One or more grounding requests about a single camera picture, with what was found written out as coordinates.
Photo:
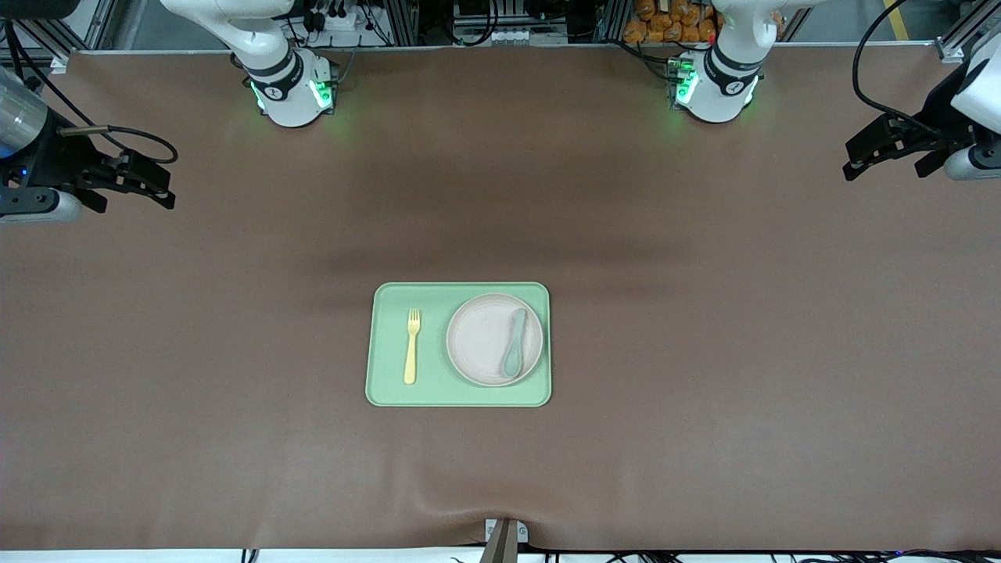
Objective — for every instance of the yellow plastic fork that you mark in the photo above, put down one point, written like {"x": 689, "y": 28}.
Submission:
{"x": 411, "y": 352}

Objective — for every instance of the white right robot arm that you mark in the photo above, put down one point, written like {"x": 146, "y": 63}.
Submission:
{"x": 289, "y": 86}

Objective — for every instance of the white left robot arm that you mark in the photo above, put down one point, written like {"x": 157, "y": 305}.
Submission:
{"x": 727, "y": 86}

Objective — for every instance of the brown table mat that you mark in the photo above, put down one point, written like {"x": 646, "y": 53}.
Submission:
{"x": 704, "y": 352}

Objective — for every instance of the sage green plastic spoon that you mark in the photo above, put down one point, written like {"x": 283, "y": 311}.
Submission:
{"x": 514, "y": 348}

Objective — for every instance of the round beige plate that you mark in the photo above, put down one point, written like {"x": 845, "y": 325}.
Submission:
{"x": 481, "y": 344}

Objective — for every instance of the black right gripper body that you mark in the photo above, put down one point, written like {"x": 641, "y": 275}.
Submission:
{"x": 53, "y": 160}

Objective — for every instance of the aluminium frame strut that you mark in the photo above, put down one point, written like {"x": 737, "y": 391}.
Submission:
{"x": 950, "y": 48}
{"x": 100, "y": 23}

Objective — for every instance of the bag of orange buns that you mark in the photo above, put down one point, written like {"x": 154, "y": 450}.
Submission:
{"x": 665, "y": 23}

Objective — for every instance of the metal table clamp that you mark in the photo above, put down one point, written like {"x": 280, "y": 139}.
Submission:
{"x": 504, "y": 543}

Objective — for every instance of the light green rectangular tray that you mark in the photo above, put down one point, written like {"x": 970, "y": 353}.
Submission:
{"x": 430, "y": 375}

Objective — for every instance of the small green-lit control box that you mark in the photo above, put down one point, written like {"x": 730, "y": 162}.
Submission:
{"x": 679, "y": 74}

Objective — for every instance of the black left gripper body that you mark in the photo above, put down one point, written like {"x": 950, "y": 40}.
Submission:
{"x": 936, "y": 125}

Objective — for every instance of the white power strip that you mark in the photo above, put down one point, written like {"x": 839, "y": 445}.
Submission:
{"x": 340, "y": 22}

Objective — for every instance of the white connector strip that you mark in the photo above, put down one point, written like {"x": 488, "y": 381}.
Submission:
{"x": 508, "y": 35}

